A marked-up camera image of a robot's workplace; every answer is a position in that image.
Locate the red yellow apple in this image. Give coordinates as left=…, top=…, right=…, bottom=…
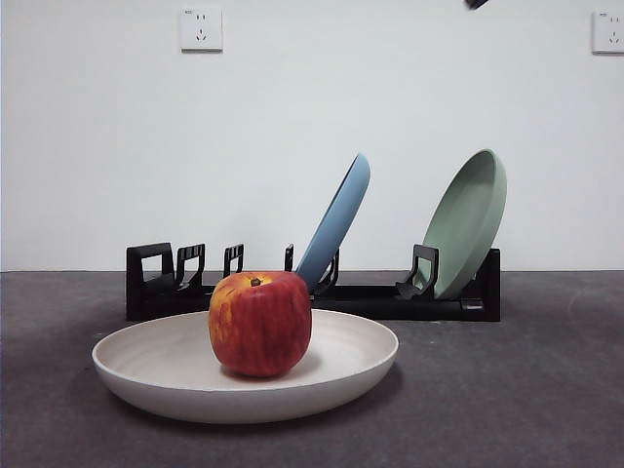
left=209, top=271, right=313, bottom=378

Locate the cream yellow plate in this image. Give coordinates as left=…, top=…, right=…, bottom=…
left=91, top=307, right=400, bottom=424

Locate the pale green plate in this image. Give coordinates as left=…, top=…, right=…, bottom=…
left=421, top=148, right=508, bottom=301

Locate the blue plate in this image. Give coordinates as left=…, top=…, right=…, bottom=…
left=294, top=153, right=371, bottom=294

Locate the black plate rack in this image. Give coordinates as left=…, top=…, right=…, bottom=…
left=125, top=242, right=502, bottom=323

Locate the white wall socket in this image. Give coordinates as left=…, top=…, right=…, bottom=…
left=179, top=8, right=224, bottom=54
left=591, top=10, right=624, bottom=56

